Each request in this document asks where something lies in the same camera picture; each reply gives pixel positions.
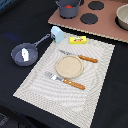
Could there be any beige woven placemat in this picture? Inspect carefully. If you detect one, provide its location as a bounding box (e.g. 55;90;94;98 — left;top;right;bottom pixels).
14;33;114;128

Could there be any cream bowl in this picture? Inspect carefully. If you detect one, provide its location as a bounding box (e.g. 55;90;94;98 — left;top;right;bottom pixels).
116;4;128;30

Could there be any brown stove board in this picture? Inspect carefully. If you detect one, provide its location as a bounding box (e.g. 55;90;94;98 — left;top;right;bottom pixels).
48;0;128;43

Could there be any yellow butter box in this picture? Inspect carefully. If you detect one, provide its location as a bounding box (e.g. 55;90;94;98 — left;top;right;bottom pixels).
70;36;87;44

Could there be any fork with wooden handle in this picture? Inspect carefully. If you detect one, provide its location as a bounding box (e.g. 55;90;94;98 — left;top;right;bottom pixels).
45;72;85;90

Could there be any round wooden plate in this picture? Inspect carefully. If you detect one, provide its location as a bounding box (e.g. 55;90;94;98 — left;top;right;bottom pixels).
56;55;83;79

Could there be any light blue cup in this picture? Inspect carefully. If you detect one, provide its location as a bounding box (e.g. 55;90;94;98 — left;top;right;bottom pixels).
51;26;64;43

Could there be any white salt shaker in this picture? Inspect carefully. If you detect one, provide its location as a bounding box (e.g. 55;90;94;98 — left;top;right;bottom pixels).
22;48;29;61

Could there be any grey saucepan with handle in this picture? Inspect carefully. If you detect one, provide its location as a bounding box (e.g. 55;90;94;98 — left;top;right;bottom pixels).
11;34;50;66

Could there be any black stove burner front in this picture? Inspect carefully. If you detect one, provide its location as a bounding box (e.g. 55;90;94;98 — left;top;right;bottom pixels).
80;13;98;25

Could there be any black stove burner rear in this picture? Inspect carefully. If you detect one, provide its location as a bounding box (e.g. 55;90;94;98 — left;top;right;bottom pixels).
88;1;104;10

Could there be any tall grey pot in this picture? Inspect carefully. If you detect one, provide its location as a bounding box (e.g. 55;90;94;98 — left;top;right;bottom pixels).
56;0;81;19

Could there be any knife with wooden handle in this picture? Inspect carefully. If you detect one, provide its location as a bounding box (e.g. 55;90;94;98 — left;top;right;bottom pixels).
58;49;98;63

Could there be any black stove burner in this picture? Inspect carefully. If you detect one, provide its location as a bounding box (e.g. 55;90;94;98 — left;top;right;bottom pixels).
80;13;98;25
88;1;104;10

